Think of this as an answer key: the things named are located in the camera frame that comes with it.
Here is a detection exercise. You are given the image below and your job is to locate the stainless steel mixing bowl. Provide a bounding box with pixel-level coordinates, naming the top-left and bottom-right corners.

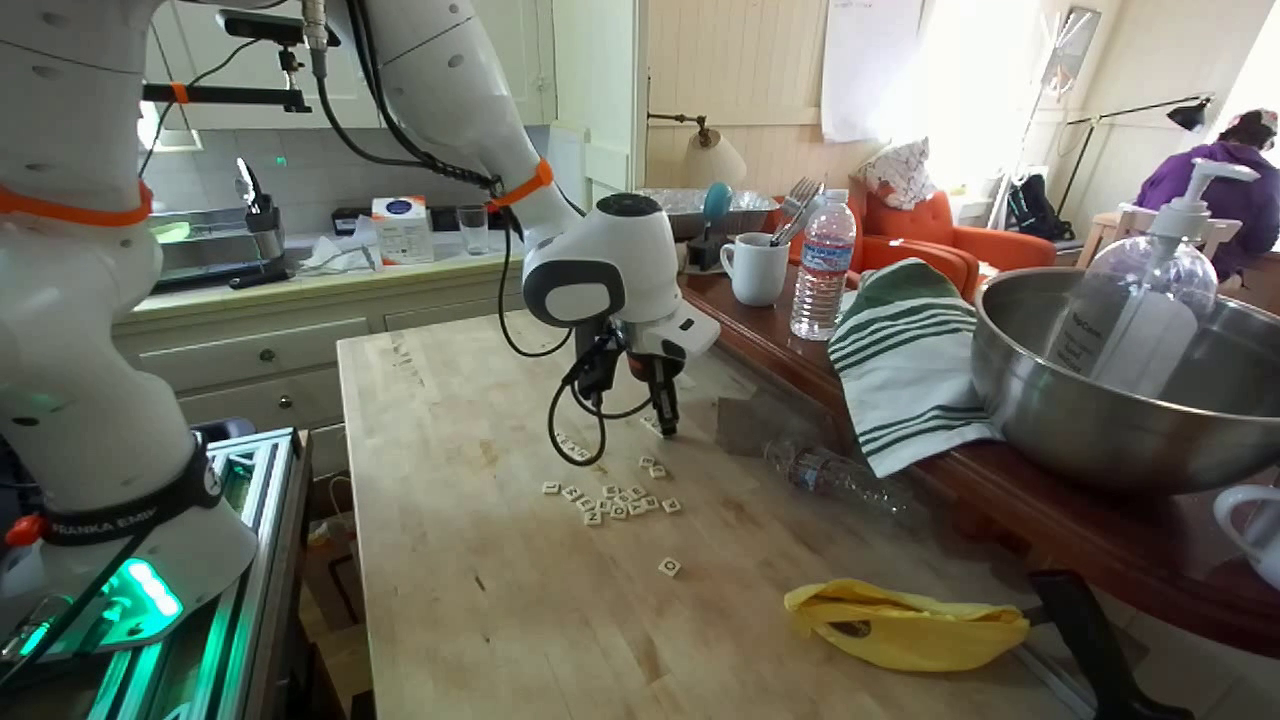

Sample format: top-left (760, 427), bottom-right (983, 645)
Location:
top-left (967, 268), bottom-right (1280, 500)

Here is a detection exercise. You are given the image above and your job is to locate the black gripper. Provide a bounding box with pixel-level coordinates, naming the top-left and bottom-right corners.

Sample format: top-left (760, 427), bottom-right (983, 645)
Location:
top-left (634, 336), bottom-right (689, 442)

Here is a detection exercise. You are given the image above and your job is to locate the white cup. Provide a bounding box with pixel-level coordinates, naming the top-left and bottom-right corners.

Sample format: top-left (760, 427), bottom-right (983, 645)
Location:
top-left (1206, 482), bottom-right (1280, 592)

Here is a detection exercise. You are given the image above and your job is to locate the dark wooden table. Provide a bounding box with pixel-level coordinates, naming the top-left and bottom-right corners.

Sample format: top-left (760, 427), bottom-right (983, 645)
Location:
top-left (638, 258), bottom-right (1280, 666)

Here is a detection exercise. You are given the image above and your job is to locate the white paper towel roll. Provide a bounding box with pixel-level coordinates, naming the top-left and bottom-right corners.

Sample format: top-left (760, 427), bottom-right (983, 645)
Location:
top-left (367, 194), bottom-right (435, 263)

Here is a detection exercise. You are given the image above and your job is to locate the yellow banana-shaped object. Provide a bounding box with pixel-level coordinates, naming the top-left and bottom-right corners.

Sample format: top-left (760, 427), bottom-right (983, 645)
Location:
top-left (779, 574), bottom-right (1038, 679)

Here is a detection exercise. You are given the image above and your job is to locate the black camera mount rod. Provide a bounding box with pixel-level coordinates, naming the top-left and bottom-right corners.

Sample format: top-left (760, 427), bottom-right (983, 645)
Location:
top-left (134, 9), bottom-right (342, 121)

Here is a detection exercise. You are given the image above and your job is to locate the person in purple top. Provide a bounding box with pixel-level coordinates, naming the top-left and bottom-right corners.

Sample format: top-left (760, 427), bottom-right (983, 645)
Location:
top-left (1132, 105), bottom-right (1280, 283)

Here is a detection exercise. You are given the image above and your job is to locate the white ceramic mug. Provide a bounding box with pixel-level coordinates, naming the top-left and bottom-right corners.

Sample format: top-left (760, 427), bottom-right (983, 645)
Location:
top-left (714, 230), bottom-right (791, 313)

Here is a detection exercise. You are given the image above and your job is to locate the crumpled clear plastic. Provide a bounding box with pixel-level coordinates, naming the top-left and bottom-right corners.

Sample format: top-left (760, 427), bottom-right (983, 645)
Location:
top-left (760, 432), bottom-right (927, 520)

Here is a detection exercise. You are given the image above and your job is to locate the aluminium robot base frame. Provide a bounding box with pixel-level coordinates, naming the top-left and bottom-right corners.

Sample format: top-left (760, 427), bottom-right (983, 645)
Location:
top-left (0, 425), bottom-right (321, 720)

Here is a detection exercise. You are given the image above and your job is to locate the cream kitchen counter cabinet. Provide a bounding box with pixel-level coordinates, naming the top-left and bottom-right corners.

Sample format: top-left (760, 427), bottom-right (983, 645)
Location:
top-left (112, 252), bottom-right (537, 482)

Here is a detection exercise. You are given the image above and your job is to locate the orange armchair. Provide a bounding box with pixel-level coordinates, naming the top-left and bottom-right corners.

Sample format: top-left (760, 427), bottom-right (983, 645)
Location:
top-left (845, 174), bottom-right (1072, 300)

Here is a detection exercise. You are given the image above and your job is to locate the black bag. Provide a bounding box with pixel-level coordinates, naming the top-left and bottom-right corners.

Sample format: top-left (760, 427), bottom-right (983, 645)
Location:
top-left (998, 169), bottom-right (1080, 244)

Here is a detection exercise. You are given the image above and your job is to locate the patterned white cushion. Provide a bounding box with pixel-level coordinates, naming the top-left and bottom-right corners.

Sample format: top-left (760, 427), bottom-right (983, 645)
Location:
top-left (865, 132), bottom-right (944, 212)

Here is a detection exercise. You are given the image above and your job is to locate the clear pump soap dispenser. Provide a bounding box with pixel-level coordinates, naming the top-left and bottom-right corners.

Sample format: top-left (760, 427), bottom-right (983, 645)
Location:
top-left (1042, 152), bottom-right (1262, 399)

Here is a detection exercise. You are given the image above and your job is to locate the framed wall picture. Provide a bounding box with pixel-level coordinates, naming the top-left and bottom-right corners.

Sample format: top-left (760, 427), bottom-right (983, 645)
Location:
top-left (1029, 4), bottom-right (1108, 121)

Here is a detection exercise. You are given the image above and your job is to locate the black floor lamp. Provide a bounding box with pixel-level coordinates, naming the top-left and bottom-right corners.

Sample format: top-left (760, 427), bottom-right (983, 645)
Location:
top-left (1055, 87), bottom-right (1218, 234)

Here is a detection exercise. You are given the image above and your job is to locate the white wall poster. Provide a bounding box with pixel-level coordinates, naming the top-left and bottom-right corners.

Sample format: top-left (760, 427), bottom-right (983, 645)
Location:
top-left (815, 0), bottom-right (927, 144)

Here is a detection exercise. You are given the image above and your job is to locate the green striped white towel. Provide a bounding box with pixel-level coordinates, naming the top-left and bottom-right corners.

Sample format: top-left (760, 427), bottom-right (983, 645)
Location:
top-left (822, 258), bottom-right (1005, 485)

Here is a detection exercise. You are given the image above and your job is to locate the white shade desk lamp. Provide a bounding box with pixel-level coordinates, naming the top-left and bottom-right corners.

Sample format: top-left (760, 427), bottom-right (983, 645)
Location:
top-left (644, 110), bottom-right (750, 194)

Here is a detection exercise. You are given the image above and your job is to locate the black stand leg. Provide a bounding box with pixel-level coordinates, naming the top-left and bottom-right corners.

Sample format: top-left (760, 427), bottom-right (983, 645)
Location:
top-left (1029, 569), bottom-right (1192, 720)

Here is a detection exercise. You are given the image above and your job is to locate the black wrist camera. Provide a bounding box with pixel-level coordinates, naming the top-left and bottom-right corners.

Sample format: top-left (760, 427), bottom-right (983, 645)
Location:
top-left (569, 323), bottom-right (629, 408)

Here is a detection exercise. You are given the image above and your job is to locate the clear plastic water bottle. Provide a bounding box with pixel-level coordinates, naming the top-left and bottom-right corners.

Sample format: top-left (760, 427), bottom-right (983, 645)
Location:
top-left (786, 184), bottom-right (859, 350)

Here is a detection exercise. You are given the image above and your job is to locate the large aluminium foil tray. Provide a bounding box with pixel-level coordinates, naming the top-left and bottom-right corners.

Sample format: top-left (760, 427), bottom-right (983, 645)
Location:
top-left (665, 184), bottom-right (785, 244)

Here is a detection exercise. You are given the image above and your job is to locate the orange velcro strap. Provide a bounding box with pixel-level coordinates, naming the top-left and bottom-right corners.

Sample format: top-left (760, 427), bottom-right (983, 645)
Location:
top-left (485, 158), bottom-right (560, 216)
top-left (0, 178), bottom-right (155, 234)

